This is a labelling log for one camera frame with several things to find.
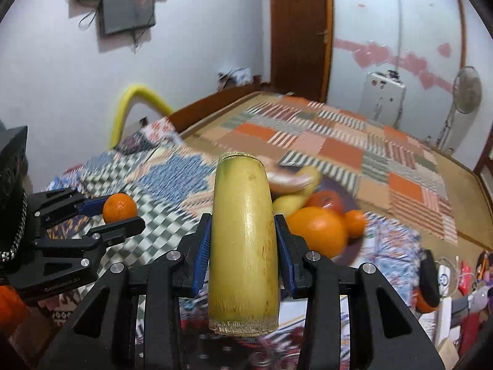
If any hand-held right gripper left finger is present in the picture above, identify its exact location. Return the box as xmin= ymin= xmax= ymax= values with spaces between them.
xmin=36 ymin=213 xmax=212 ymax=370

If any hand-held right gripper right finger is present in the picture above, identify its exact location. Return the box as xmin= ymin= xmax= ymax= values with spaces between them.
xmin=274 ymin=214 xmax=443 ymax=370

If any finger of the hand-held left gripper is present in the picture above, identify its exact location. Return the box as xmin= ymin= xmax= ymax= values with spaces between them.
xmin=29 ymin=187 xmax=112 ymax=227
xmin=34 ymin=217 xmax=146 ymax=275

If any small mandarin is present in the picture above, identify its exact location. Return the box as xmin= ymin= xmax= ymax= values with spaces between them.
xmin=344 ymin=209 xmax=368 ymax=238
xmin=102 ymin=193 xmax=138 ymax=224

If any large orange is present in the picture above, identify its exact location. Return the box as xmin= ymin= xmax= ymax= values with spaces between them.
xmin=287 ymin=206 xmax=349 ymax=259

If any purple round plate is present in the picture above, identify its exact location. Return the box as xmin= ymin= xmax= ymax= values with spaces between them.
xmin=270 ymin=170 xmax=372 ymax=268

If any red tomato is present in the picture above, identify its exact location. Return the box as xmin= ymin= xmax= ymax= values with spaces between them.
xmin=306 ymin=190 xmax=345 ymax=216

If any orange cloth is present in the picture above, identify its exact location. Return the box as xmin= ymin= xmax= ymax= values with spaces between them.
xmin=0 ymin=284 xmax=31 ymax=338

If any floral checkered patchwork quilt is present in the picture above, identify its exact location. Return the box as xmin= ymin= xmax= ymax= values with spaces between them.
xmin=39 ymin=117 xmax=424 ymax=370

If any yellow foam tube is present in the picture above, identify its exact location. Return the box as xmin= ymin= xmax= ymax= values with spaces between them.
xmin=110 ymin=84 xmax=174 ymax=149

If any orange striped patchwork blanket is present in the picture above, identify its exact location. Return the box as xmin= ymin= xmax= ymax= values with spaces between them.
xmin=221 ymin=100 xmax=459 ymax=246

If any black and orange device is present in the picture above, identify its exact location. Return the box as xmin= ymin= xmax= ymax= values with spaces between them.
xmin=416 ymin=250 xmax=441 ymax=314

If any white round charger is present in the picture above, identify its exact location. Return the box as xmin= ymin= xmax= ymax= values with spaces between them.
xmin=435 ymin=265 xmax=456 ymax=298

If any pile of grey clothes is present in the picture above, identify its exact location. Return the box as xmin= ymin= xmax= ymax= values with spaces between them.
xmin=218 ymin=67 xmax=257 ymax=88

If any white boxy appliance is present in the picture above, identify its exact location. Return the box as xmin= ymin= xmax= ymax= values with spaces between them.
xmin=361 ymin=70 xmax=406 ymax=128

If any red cloth bag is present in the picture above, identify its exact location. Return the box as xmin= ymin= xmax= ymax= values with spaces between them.
xmin=456 ymin=308 xmax=483 ymax=360

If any brown wooden door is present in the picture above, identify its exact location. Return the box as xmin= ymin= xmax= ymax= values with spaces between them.
xmin=270 ymin=0 xmax=334 ymax=103

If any frosted wardrobe with heart stickers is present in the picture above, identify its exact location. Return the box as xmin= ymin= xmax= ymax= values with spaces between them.
xmin=327 ymin=0 xmax=474 ymax=151

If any black knit garment with chain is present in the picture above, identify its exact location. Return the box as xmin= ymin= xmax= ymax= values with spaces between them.
xmin=0 ymin=121 xmax=29 ymax=265

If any small wall-mounted monitor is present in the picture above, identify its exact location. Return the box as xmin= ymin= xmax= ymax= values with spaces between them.
xmin=99 ymin=0 xmax=157 ymax=36

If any standing pedestal fan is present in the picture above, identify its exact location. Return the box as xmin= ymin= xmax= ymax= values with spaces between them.
xmin=436 ymin=66 xmax=482 ymax=153

